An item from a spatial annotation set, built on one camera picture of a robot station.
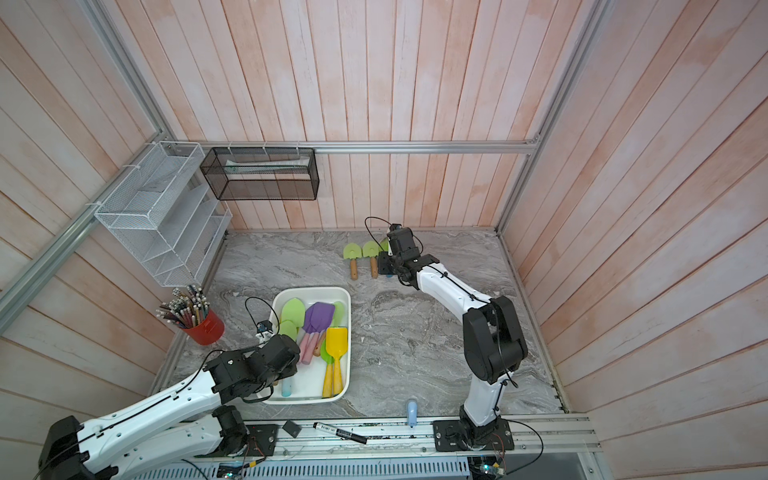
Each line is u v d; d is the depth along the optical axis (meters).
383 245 1.15
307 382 0.82
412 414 0.76
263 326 0.71
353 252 1.11
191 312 0.78
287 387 0.76
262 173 1.06
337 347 0.87
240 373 0.56
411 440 0.75
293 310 0.92
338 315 0.93
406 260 0.70
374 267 1.07
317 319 0.93
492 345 0.48
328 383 0.80
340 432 0.74
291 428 0.76
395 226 0.82
